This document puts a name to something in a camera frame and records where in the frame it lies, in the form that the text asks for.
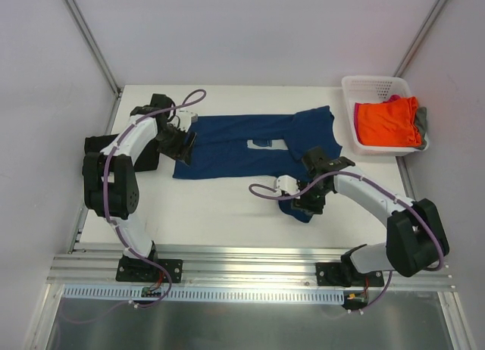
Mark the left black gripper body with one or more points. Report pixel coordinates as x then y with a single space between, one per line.
181 145

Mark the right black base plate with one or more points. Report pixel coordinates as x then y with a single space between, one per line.
346 276

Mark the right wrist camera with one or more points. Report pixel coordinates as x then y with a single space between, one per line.
286 185

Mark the white plastic basket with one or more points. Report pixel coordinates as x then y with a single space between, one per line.
375 90

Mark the white slotted cable duct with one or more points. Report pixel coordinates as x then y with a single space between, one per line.
206 294

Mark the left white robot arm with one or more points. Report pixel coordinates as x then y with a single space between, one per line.
109 175

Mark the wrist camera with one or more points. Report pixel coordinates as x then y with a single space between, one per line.
185 119
286 185

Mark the orange t shirt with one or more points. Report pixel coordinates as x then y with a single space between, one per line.
390 123

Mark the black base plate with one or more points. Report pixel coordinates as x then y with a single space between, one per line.
130 270
346 276

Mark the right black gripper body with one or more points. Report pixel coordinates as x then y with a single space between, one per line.
308 203

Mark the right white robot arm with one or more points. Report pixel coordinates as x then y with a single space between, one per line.
415 238

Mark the aluminium mounting rail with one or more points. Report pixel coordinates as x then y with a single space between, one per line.
283 268

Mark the grey t shirt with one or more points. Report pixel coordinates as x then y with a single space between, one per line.
420 123

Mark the blue t shirt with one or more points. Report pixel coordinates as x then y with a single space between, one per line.
258 145

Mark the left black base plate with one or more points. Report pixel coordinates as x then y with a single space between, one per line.
130 270

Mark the folded black t shirt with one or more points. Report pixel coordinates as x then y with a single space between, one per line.
147 161

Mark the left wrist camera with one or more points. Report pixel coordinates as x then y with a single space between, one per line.
185 119

